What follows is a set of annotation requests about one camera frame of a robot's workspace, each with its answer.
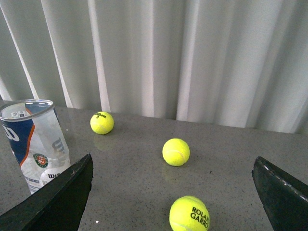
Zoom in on tennis ball Wilson back centre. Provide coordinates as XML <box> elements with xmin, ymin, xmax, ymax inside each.
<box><xmin>90</xmin><ymin>112</ymin><xmax>114</xmax><ymax>135</ymax></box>

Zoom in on white pleated curtain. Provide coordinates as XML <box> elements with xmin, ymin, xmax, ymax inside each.
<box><xmin>0</xmin><ymin>0</ymin><xmax>308</xmax><ymax>134</ymax></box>

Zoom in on tennis ball plain right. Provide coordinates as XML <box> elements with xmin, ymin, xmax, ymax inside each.
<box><xmin>162</xmin><ymin>138</ymin><xmax>190</xmax><ymax>167</ymax></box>

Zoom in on clear tennis ball can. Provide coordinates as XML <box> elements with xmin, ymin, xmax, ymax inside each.
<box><xmin>0</xmin><ymin>99</ymin><xmax>71</xmax><ymax>193</ymax></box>

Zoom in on tennis ball Roland Garros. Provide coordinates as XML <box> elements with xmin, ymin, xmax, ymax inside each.
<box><xmin>169</xmin><ymin>195</ymin><xmax>210</xmax><ymax>231</ymax></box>

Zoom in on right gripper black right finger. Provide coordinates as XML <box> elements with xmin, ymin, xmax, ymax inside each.
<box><xmin>252</xmin><ymin>156</ymin><xmax>308</xmax><ymax>231</ymax></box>

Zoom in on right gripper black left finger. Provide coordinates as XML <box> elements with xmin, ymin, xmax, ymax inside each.
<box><xmin>0</xmin><ymin>154</ymin><xmax>93</xmax><ymax>231</ymax></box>

